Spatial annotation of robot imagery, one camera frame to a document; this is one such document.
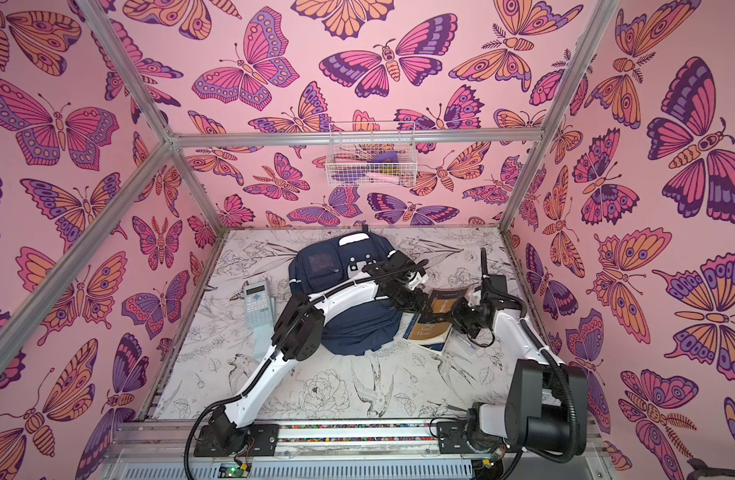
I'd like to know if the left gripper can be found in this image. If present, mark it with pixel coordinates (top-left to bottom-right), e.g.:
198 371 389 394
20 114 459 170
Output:
390 281 439 316

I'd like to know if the navy blue book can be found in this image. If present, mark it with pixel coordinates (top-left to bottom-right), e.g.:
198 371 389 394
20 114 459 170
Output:
403 314 453 352

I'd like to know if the navy blue backpack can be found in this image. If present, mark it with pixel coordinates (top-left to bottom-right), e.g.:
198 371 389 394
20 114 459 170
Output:
288 230 401 356

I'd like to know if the black and tan book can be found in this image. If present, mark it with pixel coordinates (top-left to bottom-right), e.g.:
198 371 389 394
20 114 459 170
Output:
423 287 469 315

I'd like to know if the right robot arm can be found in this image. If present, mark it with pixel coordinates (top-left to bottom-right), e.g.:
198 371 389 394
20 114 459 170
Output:
447 249 587 464

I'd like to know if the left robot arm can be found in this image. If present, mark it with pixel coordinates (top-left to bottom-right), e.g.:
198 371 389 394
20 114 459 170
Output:
183 251 429 469

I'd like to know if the grey scientific calculator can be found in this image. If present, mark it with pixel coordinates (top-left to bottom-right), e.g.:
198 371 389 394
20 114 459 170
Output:
243 281 275 330

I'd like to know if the green circuit board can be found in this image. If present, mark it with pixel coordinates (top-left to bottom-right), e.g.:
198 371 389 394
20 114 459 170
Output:
218 462 251 479

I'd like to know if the white wire basket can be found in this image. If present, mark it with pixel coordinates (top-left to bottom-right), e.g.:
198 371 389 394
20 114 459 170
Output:
323 121 419 188

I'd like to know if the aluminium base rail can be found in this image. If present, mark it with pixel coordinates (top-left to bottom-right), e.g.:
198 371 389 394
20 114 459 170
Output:
102 416 615 480

